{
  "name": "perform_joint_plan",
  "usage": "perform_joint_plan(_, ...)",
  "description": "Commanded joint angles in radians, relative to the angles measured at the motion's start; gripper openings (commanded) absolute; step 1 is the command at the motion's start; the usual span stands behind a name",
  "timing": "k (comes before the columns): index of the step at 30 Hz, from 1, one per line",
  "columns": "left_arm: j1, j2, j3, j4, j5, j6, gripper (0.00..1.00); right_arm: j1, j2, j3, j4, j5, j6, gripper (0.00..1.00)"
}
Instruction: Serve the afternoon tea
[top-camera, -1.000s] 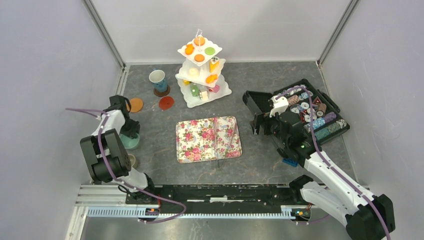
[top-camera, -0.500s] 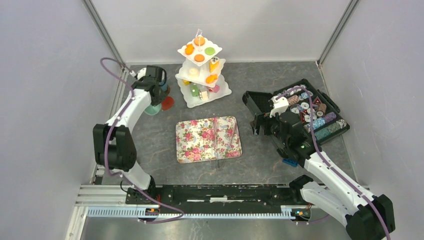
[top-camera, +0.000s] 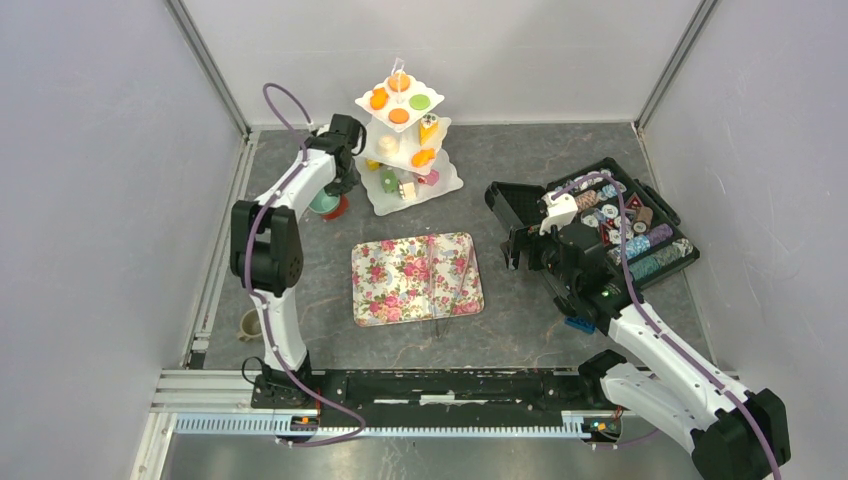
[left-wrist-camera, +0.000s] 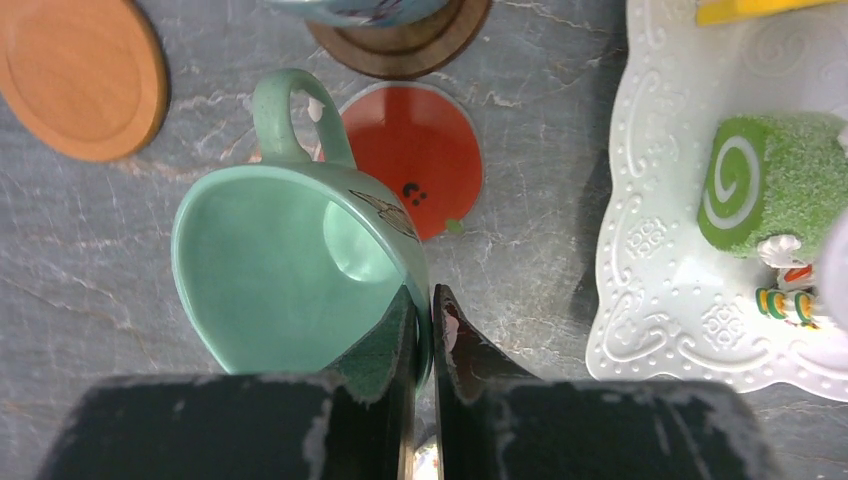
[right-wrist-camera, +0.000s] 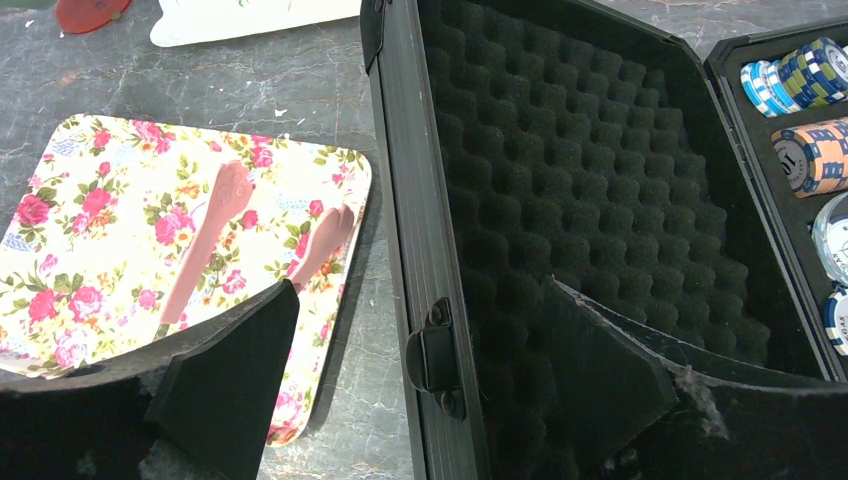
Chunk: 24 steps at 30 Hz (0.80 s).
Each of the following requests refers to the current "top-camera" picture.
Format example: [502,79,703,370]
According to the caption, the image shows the cream cupcake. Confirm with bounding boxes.
[376,135,400,157]

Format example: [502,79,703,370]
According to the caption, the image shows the green toy cake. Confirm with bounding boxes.
[380,168,399,194]

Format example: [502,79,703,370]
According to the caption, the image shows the mint green cup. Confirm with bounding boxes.
[308,189,341,216]

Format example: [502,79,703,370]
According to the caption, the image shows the green macaron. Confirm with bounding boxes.
[408,94,431,111]

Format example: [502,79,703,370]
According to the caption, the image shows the pink toy cake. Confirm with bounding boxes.
[417,169,440,186]

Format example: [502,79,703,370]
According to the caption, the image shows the pink metal tongs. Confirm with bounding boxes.
[425,232,485,339]

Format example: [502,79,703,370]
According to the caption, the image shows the olive brown cup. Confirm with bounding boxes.
[236,309,262,342]

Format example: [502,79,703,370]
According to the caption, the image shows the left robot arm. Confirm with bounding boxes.
[230,114,367,408]

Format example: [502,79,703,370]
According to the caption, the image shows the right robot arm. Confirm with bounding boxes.
[501,223,791,479]

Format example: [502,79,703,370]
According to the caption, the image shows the white three-tier dessert stand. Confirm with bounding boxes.
[355,58,464,216]

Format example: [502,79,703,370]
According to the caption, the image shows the red round coaster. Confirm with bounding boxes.
[321,195,349,221]

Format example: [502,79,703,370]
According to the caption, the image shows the orange blue chip stack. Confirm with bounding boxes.
[574,190,600,212]

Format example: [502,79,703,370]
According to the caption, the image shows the blue toy brick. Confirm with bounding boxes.
[564,317,596,335]

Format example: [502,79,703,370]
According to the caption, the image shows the floral rectangular tray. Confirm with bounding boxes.
[351,231,485,329]

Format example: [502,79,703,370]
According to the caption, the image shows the light blue chip stack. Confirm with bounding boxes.
[608,235,651,264]

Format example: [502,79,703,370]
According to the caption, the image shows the green blue chip stack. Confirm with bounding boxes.
[629,238,694,282]

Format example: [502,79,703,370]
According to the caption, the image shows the black poker chip case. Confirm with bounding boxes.
[484,157,699,323]

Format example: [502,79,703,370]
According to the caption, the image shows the brown 100 chip stack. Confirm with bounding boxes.
[632,206,654,235]

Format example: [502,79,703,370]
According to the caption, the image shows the purple chip stack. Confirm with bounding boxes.
[645,223,674,248]

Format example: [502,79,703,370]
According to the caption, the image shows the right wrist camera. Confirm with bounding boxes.
[539,190,578,235]

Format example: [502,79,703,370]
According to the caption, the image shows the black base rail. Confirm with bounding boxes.
[251,368,614,430]

